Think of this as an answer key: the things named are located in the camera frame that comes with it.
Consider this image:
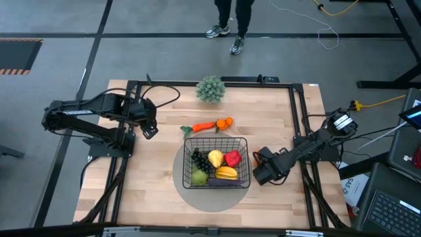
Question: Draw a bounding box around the dark equipment case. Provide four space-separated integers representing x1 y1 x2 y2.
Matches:
387 87 421 182

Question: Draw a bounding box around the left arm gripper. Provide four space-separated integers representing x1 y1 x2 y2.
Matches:
122 95 160 140

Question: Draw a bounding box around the tablet screen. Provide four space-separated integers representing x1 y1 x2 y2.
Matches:
398 103 421 130

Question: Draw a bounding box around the black aluminium table frame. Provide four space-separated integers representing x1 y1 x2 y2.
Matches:
74 78 351 231

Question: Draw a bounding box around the white printed paper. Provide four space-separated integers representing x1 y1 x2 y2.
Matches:
339 161 371 215

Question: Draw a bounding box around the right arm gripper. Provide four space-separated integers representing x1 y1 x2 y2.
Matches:
252 146 292 186

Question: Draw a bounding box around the black camera bracket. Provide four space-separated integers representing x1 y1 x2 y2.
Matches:
220 74 280 84

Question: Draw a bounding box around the yellow pear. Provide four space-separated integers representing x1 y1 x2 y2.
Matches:
207 149 224 169

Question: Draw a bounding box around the black laptop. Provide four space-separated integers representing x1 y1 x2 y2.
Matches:
354 162 421 237

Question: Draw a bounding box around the green apple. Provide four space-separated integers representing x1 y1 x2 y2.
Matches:
191 165 210 186

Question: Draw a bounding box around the dark grape bunch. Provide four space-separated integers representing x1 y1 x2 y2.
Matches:
191 148 215 174

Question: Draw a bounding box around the red bell pepper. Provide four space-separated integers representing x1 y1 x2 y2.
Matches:
223 149 243 168

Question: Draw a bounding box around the purple eggplant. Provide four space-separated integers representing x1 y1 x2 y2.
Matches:
207 178 246 188

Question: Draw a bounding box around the round grey placemat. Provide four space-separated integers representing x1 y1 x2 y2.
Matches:
172 131 253 213

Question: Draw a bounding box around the white floor cable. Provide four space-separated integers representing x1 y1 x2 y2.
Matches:
268 0 340 51

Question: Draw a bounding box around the person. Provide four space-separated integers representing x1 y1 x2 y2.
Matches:
204 0 256 56

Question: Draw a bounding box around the potted green succulent plant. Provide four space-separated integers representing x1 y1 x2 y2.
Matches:
195 75 227 105

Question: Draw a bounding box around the black wire basket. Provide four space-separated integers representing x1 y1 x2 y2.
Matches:
182 136 251 190

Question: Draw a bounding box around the yellow floor cable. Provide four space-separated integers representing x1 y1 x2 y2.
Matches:
311 0 360 17

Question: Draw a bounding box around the orange carrot with green leaves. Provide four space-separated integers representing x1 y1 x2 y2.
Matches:
180 121 218 139

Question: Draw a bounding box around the yellow extension cord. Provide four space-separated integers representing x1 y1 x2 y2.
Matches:
349 94 408 112

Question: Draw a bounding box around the black desk frame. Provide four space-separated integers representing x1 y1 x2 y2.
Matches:
357 0 421 90

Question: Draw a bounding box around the black hazard-striped floor mat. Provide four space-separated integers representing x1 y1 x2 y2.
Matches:
0 38 44 76

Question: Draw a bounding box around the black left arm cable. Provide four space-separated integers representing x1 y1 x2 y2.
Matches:
140 84 182 110

